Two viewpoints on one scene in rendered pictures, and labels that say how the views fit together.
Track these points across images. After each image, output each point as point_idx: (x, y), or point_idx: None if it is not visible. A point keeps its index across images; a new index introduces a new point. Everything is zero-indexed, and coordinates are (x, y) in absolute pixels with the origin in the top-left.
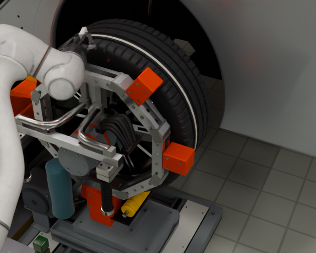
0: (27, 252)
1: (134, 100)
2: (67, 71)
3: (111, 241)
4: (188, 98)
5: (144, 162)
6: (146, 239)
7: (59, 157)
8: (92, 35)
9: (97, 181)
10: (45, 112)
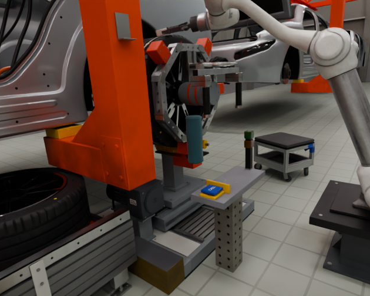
0: (226, 174)
1: (207, 53)
2: None
3: (192, 190)
4: None
5: (185, 122)
6: (194, 180)
7: (209, 94)
8: (158, 36)
9: None
10: (158, 97)
